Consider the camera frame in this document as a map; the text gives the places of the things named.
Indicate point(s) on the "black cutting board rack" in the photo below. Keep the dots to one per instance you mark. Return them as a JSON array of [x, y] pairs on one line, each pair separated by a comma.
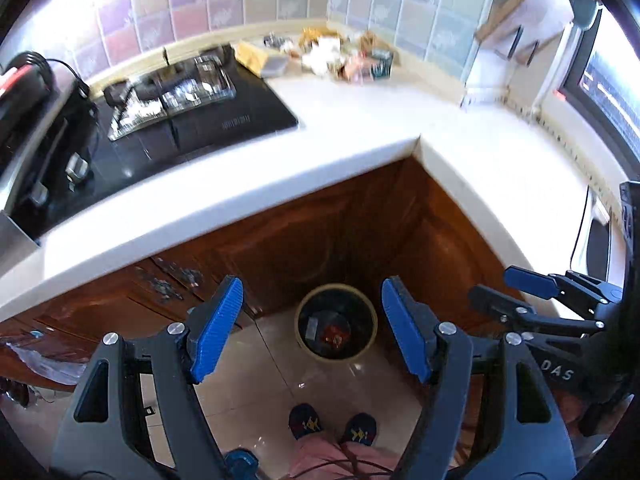
[[517, 42]]

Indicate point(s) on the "cream round waste bin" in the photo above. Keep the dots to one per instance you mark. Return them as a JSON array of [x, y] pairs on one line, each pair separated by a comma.
[[301, 341]]

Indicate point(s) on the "person's left blue slipper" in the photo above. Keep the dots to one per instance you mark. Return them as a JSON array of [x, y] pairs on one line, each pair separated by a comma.
[[306, 421]]

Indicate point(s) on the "clear plastic bag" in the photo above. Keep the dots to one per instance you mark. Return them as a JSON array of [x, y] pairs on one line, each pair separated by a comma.
[[45, 365]]

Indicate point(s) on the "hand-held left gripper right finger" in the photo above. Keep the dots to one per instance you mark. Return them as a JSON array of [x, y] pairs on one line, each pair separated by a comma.
[[405, 330]]

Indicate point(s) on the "yellow packet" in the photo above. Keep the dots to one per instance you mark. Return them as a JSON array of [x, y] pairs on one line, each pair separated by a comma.
[[252, 57]]

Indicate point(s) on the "black glass gas cooktop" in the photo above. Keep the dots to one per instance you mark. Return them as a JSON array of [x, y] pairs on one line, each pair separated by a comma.
[[240, 110]]

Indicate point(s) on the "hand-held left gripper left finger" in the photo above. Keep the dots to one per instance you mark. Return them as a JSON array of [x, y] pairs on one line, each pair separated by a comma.
[[217, 330]]

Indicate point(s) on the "dark green box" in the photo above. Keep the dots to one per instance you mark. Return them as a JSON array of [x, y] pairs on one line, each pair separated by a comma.
[[384, 65]]

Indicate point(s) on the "clear plastic container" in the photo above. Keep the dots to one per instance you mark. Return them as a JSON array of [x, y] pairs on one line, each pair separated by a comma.
[[276, 67]]

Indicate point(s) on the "foil-lined gas burner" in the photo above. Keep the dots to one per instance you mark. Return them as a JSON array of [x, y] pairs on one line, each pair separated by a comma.
[[150, 110]]

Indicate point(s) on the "stainless steel sink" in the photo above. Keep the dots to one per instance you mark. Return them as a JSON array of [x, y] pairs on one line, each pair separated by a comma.
[[597, 245]]

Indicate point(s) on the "wooden base cabinet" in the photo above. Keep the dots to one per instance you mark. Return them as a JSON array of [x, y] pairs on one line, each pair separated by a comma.
[[300, 220]]

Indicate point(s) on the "tan snack bag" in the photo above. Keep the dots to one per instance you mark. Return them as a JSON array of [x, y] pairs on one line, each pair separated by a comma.
[[320, 35]]

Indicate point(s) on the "red wrapper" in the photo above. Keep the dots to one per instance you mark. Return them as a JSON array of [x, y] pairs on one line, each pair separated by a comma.
[[335, 336]]

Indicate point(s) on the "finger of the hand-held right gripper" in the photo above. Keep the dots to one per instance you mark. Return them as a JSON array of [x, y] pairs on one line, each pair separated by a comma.
[[530, 280], [495, 300]]

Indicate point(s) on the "aluminium foil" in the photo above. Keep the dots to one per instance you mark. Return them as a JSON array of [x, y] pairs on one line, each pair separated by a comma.
[[274, 40]]

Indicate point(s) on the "metal cooktop knob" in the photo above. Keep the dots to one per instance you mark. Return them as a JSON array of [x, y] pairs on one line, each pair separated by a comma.
[[40, 192], [77, 167]]

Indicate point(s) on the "dark green hanging utensil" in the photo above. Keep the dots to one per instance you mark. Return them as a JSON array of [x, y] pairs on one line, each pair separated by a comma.
[[586, 5]]

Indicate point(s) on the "wooden cutting board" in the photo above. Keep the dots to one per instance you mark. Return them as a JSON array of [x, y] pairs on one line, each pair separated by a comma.
[[540, 5]]

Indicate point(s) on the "red black electric griddle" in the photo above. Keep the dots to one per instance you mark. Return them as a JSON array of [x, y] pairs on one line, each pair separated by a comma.
[[30, 90]]

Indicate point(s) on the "pink wrapper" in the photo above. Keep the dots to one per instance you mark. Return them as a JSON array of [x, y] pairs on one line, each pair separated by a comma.
[[357, 69]]

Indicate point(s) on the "window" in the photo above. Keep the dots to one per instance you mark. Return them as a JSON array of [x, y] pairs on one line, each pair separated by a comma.
[[610, 85]]

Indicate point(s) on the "teal cabinet knob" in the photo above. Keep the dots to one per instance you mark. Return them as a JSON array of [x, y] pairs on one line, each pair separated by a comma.
[[36, 333]]

